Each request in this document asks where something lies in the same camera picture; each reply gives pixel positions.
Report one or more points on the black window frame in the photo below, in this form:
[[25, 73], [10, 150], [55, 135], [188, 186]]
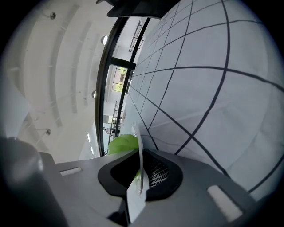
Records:
[[104, 88]]

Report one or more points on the black flat object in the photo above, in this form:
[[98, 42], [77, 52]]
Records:
[[135, 10]]

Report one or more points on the white grid-lined table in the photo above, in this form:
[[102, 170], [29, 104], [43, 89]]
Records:
[[206, 93]]

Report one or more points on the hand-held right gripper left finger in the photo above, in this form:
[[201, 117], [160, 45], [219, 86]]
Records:
[[88, 190]]

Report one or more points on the green and white leafy vegetable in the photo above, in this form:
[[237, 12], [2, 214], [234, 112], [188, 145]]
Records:
[[122, 144]]

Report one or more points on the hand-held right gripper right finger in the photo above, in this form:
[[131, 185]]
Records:
[[190, 190]]

